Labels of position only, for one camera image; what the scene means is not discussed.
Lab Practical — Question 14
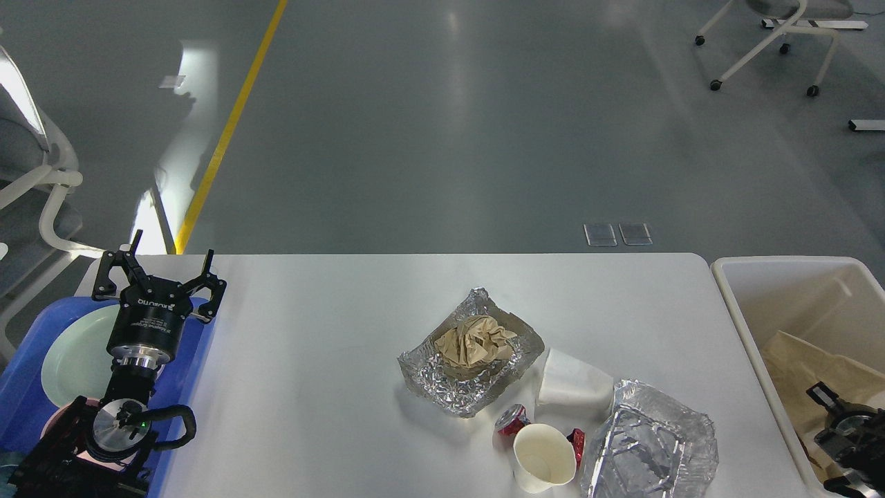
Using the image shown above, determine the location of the pink mug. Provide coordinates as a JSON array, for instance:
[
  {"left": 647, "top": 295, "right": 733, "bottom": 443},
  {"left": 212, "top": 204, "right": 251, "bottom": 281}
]
[{"left": 40, "top": 403, "right": 135, "bottom": 472}]

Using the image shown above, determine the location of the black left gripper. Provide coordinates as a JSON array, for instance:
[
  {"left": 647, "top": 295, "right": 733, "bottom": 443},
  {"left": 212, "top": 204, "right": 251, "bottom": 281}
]
[{"left": 91, "top": 230, "right": 227, "bottom": 365}]

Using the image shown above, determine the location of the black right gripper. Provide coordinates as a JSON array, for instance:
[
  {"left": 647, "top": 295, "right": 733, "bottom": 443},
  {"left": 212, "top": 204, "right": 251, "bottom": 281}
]
[{"left": 806, "top": 382, "right": 884, "bottom": 497}]

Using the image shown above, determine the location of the crumpled aluminium foil tray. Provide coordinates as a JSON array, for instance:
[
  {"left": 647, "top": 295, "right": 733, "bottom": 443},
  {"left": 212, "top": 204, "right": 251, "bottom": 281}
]
[{"left": 398, "top": 288, "right": 545, "bottom": 417}]

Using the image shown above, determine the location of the blue plastic tray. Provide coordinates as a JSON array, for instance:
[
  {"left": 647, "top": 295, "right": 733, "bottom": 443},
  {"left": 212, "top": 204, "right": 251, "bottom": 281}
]
[{"left": 1, "top": 297, "right": 215, "bottom": 454}]

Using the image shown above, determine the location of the light green plate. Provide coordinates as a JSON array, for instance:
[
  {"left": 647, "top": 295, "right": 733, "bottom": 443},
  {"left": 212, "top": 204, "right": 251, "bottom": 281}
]
[{"left": 40, "top": 304, "right": 120, "bottom": 407}]

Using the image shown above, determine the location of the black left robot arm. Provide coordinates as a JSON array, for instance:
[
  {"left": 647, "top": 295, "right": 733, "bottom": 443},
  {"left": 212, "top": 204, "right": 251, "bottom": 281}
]
[{"left": 2, "top": 235, "right": 227, "bottom": 497}]

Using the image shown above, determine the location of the red foil wrapper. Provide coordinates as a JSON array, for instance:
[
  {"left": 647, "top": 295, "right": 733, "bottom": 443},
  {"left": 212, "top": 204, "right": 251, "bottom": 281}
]
[{"left": 495, "top": 403, "right": 587, "bottom": 468}]

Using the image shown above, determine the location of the white office chair right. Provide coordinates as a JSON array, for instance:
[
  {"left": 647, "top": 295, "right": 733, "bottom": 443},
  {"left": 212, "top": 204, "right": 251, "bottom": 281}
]
[{"left": 709, "top": 1, "right": 868, "bottom": 98}]

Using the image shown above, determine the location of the white napkin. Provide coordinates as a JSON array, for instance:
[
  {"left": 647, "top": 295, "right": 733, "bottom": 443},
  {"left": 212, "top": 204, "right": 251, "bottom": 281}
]
[{"left": 535, "top": 349, "right": 615, "bottom": 409}]

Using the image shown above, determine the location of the brown paper bag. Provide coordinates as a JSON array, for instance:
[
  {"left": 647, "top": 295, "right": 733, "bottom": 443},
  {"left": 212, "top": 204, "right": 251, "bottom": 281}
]
[{"left": 761, "top": 331, "right": 884, "bottom": 482}]

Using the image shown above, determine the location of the white bar on floor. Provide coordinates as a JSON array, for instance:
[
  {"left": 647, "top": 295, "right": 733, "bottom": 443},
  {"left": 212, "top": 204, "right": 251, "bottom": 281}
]
[{"left": 848, "top": 119, "right": 885, "bottom": 132}]

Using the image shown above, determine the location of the white paper cup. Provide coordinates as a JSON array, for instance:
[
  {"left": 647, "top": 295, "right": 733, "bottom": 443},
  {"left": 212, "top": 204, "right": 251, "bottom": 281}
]
[{"left": 512, "top": 423, "right": 577, "bottom": 494}]

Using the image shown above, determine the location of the beige waste bin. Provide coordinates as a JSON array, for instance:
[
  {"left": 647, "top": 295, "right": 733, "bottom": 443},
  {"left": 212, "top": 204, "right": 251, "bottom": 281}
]
[{"left": 711, "top": 255, "right": 884, "bottom": 497}]

